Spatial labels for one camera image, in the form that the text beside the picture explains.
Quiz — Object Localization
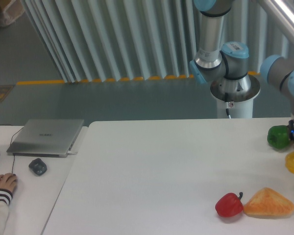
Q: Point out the dark computer mouse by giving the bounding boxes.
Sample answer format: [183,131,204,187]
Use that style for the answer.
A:
[11,174,18,187]

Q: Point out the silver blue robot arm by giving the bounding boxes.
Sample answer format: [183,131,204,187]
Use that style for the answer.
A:
[190,0,294,144]

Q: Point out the green bell pepper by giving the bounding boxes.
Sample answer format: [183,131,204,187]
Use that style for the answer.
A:
[267,125,291,149]

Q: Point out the red bell pepper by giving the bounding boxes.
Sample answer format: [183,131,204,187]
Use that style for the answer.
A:
[215,192,244,217]

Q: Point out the person's hand on mouse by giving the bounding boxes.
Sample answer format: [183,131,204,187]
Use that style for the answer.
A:
[0,173,17,193]

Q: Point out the orange bread slice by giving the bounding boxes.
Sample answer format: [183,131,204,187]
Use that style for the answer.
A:
[244,188,294,218]

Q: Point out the white folding partition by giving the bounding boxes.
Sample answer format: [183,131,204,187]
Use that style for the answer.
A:
[22,0,294,83]

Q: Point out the dark grey small device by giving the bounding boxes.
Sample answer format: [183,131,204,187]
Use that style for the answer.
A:
[28,158,48,176]

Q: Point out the silver closed laptop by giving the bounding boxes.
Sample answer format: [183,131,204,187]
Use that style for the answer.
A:
[6,119,84,158]

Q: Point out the clutter in top corner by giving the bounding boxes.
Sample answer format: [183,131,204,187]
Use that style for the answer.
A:
[0,0,25,28]

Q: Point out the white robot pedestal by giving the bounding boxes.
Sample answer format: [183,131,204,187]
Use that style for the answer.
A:
[210,75,260,118]

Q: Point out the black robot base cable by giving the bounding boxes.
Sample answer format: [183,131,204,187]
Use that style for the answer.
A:
[224,92,232,119]

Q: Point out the black mouse cable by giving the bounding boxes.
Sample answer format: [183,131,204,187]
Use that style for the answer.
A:
[0,123,25,175]

